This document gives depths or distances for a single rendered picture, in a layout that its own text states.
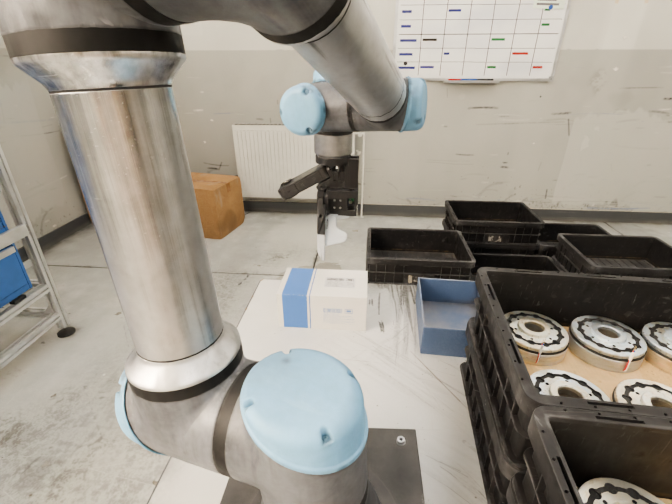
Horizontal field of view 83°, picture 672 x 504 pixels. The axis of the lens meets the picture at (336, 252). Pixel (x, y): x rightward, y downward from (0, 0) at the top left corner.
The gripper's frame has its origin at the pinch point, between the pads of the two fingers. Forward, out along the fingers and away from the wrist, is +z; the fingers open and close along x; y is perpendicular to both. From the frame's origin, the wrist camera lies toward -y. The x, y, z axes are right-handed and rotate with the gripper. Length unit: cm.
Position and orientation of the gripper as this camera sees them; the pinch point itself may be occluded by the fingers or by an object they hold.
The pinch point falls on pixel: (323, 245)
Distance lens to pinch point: 84.3
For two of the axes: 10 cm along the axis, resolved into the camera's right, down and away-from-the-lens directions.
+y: 10.0, 0.4, -0.7
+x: 0.8, -4.5, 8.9
